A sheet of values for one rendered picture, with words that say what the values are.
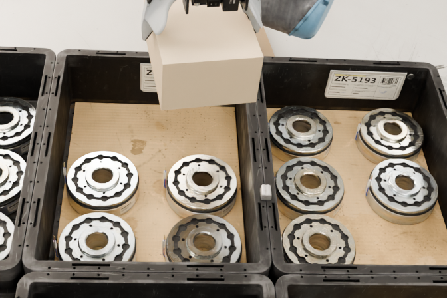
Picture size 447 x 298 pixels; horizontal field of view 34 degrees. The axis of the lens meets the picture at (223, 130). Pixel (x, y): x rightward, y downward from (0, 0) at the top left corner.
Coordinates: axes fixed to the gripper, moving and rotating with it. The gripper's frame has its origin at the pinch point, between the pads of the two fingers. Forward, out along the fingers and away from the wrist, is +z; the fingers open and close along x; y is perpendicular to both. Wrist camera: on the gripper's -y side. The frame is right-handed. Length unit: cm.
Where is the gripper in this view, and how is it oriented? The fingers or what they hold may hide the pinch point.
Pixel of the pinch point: (199, 31)
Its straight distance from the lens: 93.5
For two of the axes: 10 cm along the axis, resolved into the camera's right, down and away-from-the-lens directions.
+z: -0.9, 6.8, 7.3
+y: 2.1, 7.3, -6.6
